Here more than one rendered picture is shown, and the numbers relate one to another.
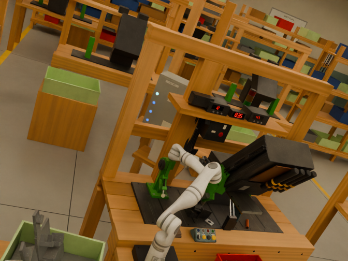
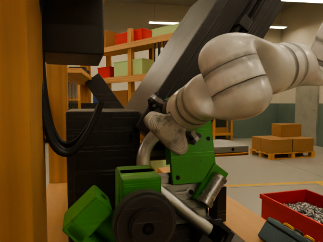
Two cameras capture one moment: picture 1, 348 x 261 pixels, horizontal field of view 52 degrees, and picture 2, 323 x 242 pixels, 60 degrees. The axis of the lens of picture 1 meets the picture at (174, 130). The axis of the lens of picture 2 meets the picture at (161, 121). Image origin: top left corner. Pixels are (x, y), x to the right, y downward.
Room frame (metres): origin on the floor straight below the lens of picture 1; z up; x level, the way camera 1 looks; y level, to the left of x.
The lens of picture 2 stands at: (2.03, 0.30, 1.26)
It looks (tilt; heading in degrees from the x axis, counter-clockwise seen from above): 4 degrees down; 282
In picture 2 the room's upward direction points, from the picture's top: straight up
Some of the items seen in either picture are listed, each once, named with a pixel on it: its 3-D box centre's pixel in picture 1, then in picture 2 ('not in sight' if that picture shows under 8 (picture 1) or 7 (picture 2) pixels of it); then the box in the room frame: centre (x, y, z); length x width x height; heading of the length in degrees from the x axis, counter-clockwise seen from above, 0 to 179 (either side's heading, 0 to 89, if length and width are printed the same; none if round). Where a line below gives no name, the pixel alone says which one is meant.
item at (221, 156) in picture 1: (223, 178); (101, 166); (2.38, -0.48, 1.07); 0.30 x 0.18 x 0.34; 118
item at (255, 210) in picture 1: (237, 193); (179, 149); (2.15, -0.56, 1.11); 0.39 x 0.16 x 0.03; 28
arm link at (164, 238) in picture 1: (167, 230); not in sight; (1.46, -0.16, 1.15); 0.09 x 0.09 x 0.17; 67
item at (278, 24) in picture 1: (273, 61); not in sight; (10.19, -1.81, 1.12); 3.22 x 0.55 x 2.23; 110
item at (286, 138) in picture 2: not in sight; (281, 139); (0.59, -6.82, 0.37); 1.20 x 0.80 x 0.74; 28
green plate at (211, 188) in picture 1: (220, 181); (186, 138); (2.11, -0.41, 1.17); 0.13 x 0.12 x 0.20; 118
